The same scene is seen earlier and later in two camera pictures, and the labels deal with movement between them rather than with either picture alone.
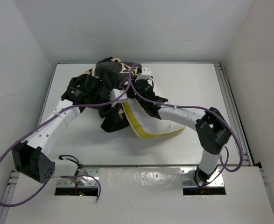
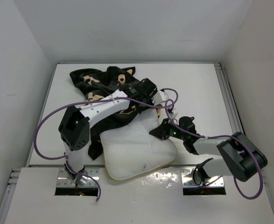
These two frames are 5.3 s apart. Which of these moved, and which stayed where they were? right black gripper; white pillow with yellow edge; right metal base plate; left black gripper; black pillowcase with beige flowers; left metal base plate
Moved: right black gripper; white pillow with yellow edge; black pillowcase with beige flowers; left black gripper
Stayed: right metal base plate; left metal base plate
